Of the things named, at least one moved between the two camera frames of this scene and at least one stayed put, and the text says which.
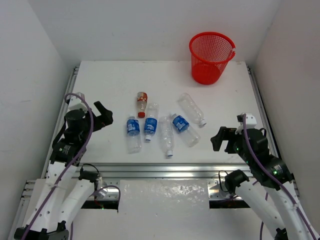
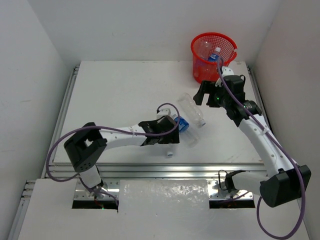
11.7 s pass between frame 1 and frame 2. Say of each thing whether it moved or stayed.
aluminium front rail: stayed
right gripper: moved
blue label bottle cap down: moved
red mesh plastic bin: stayed
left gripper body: moved
